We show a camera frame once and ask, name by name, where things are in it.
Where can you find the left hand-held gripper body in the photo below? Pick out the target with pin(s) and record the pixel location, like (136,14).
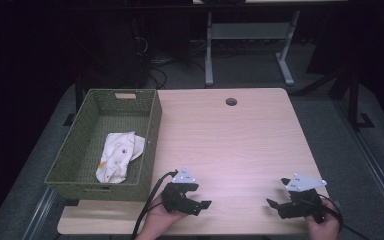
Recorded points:
(175,196)

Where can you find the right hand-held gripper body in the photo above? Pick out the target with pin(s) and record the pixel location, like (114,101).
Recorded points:
(305,196)

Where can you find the person's left hand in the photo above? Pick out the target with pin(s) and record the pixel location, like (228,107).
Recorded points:
(160,218)

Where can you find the person's right hand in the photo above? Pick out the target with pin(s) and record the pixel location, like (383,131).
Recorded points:
(325,228)

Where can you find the white printed cloth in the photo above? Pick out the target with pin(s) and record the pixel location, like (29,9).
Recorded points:
(118,156)

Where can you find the black metal stand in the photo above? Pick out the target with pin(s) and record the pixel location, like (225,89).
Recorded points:
(355,100)

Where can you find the green woven basket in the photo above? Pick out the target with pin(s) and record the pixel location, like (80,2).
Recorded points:
(80,146)

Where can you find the metal floor rail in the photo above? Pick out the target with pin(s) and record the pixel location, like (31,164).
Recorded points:
(40,213)
(373,163)

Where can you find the grey metal desk frame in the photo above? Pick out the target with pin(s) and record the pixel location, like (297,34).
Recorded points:
(251,31)

